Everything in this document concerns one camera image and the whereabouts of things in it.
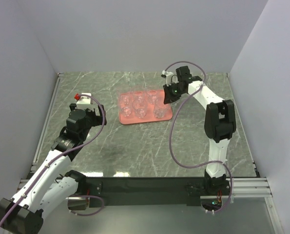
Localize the aluminium extrusion frame rail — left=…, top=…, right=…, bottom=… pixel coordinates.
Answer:
left=18, top=73, right=64, bottom=190

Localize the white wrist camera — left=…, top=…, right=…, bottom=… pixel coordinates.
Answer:
left=161, top=70, right=176, bottom=86
left=74, top=93, right=93, bottom=110

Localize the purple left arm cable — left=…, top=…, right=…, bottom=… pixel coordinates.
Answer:
left=0, top=95, right=105, bottom=234

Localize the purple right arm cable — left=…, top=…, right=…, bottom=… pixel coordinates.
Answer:
left=164, top=61, right=233, bottom=216

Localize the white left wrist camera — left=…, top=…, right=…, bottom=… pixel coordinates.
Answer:
left=74, top=93, right=93, bottom=110

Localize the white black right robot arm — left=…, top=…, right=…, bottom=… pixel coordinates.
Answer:
left=161, top=66, right=236, bottom=195

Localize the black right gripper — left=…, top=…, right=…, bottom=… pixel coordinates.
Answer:
left=163, top=82, right=185, bottom=105

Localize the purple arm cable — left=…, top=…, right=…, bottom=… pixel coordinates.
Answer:
left=164, top=61, right=233, bottom=216
left=0, top=95, right=105, bottom=234

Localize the clear faceted glass tumbler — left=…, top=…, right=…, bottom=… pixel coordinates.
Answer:
left=119, top=106, right=132, bottom=117
left=146, top=88, right=158, bottom=104
left=135, top=108, right=147, bottom=118
left=132, top=97, right=148, bottom=110
left=153, top=97, right=168, bottom=118
left=118, top=92, right=132, bottom=106

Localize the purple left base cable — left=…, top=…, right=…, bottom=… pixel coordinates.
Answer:
left=69, top=195, right=106, bottom=217

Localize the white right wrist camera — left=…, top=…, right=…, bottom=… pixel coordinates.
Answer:
left=161, top=70, right=176, bottom=86

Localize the pink rectangular plastic tray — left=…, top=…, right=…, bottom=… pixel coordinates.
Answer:
left=118, top=90, right=173, bottom=125

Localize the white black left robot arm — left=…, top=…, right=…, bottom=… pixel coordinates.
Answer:
left=0, top=103, right=107, bottom=234

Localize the black front mounting beam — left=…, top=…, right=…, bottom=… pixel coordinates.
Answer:
left=82, top=175, right=223, bottom=208

